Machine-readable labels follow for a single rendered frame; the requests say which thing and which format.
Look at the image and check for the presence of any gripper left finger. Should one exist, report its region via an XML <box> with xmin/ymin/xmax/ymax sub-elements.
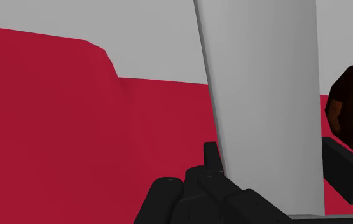
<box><xmin>132</xmin><ymin>141</ymin><xmax>293</xmax><ymax>224</ymax></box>

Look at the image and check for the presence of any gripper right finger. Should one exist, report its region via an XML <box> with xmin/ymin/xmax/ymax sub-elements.
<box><xmin>321</xmin><ymin>137</ymin><xmax>353</xmax><ymax>224</ymax></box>

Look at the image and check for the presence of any dark brown round object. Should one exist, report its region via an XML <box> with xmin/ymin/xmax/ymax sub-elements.
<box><xmin>324</xmin><ymin>55</ymin><xmax>353</xmax><ymax>162</ymax></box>

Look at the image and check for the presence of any white tall cylinder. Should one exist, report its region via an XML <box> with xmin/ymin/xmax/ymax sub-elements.
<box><xmin>193</xmin><ymin>0</ymin><xmax>353</xmax><ymax>221</ymax></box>

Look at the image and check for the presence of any red sofa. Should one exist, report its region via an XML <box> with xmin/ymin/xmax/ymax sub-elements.
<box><xmin>0</xmin><ymin>24</ymin><xmax>353</xmax><ymax>224</ymax></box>

